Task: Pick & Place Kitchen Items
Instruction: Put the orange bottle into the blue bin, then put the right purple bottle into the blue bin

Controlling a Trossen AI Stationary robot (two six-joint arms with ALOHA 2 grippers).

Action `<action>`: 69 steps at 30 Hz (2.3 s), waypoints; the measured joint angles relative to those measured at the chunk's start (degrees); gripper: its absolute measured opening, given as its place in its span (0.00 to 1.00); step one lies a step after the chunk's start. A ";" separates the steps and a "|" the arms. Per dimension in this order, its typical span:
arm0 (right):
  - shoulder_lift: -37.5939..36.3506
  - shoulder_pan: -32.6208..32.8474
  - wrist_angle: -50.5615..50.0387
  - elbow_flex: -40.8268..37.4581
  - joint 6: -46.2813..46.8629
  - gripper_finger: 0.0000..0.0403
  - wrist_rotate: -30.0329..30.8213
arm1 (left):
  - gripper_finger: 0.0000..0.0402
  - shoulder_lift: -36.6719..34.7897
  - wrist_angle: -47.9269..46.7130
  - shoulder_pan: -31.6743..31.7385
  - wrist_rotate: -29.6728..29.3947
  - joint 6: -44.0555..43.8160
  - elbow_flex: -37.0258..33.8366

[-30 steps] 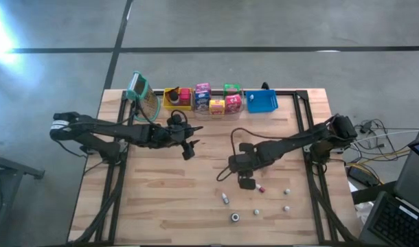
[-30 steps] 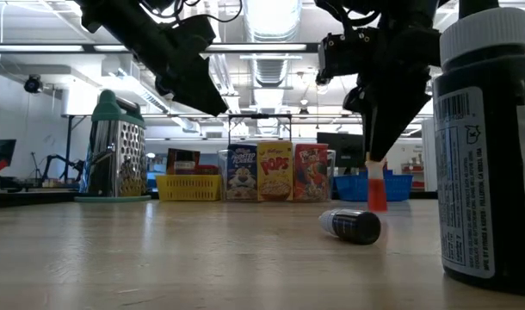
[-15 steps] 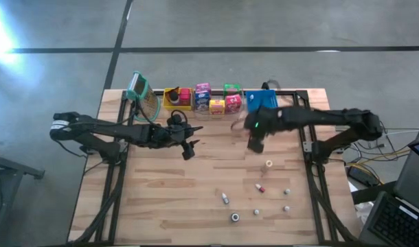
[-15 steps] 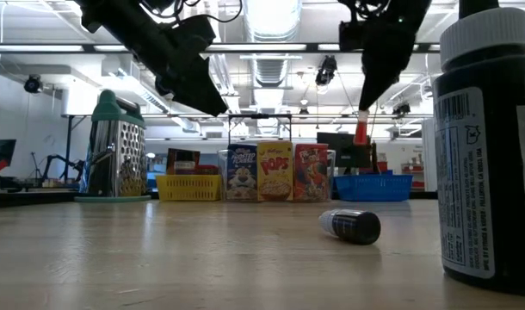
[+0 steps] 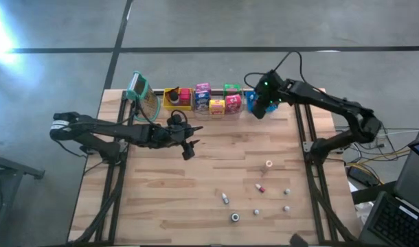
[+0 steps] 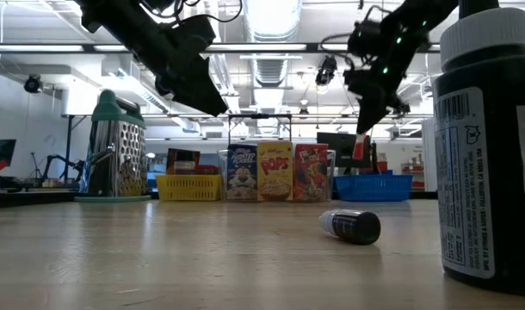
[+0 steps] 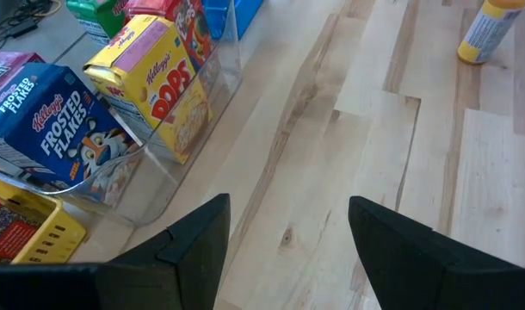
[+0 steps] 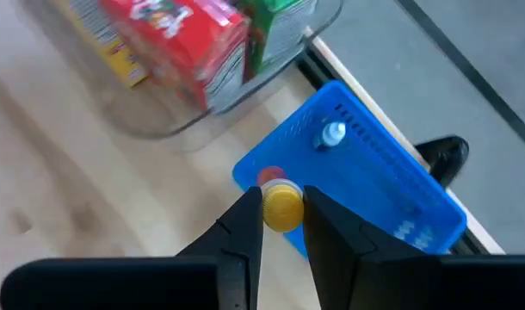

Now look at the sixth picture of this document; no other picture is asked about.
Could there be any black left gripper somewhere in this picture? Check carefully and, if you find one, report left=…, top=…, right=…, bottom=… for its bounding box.
left=151, top=41, right=230, bottom=118

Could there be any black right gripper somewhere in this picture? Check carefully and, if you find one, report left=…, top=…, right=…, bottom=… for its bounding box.
left=343, top=41, right=419, bottom=135

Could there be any orange bottle with yellow cap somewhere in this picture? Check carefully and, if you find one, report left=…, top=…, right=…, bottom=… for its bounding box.
left=351, top=133, right=368, bottom=162

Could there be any Frosted Flakes mini cereal box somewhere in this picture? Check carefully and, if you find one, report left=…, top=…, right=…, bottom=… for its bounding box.
left=225, top=143, right=259, bottom=202

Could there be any Froot Loops mini cereal box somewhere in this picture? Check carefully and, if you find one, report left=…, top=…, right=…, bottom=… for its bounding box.
left=293, top=143, right=331, bottom=202

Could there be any Corn Pops mini cereal box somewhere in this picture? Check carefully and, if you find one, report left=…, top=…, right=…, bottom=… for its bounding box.
left=256, top=140, right=294, bottom=202

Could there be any black monitor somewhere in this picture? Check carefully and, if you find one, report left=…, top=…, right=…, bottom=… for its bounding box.
left=317, top=132, right=373, bottom=170

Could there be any ceiling air vent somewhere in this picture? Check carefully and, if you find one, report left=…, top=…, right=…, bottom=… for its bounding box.
left=250, top=58, right=290, bottom=89

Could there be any blue plastic basket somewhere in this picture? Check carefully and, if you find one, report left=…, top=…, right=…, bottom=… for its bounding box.
left=333, top=170, right=414, bottom=202

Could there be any clear plastic bin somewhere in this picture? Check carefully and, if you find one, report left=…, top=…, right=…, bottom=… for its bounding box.
left=217, top=148, right=337, bottom=202

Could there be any background shelf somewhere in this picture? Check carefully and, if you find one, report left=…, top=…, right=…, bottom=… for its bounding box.
left=400, top=159, right=427, bottom=191

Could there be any black beam with light strips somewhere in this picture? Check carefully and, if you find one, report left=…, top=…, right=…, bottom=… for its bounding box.
left=0, top=41, right=440, bottom=55

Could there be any yellow plastic basket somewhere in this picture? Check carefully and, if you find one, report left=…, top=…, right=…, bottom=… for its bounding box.
left=156, top=173, right=223, bottom=202

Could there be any black-white round cap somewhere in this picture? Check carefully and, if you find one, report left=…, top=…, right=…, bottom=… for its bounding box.
left=432, top=0, right=525, bottom=297

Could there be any dark background screen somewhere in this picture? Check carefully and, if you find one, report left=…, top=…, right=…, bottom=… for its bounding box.
left=0, top=138, right=18, bottom=177

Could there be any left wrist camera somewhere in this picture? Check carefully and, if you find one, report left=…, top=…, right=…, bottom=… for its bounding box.
left=171, top=15, right=217, bottom=57

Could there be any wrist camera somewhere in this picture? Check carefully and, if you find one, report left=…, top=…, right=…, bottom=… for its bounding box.
left=346, top=19, right=386, bottom=59
left=171, top=15, right=217, bottom=57

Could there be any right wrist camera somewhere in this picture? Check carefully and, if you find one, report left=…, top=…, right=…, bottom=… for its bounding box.
left=346, top=19, right=386, bottom=59

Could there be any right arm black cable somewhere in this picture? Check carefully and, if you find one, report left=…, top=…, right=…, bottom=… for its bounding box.
left=329, top=3, right=392, bottom=70

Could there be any silver ceiling duct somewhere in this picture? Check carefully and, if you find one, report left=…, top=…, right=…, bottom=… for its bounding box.
left=243, top=0, right=305, bottom=43

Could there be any metal grater with teal handle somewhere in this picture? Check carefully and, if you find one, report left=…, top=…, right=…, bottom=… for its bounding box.
left=75, top=89, right=153, bottom=204

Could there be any dark background post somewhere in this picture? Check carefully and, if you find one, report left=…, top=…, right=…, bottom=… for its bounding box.
left=63, top=112, right=77, bottom=182

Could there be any black aluminium table frame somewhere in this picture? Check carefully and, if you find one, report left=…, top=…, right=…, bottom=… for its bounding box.
left=0, top=187, right=438, bottom=208

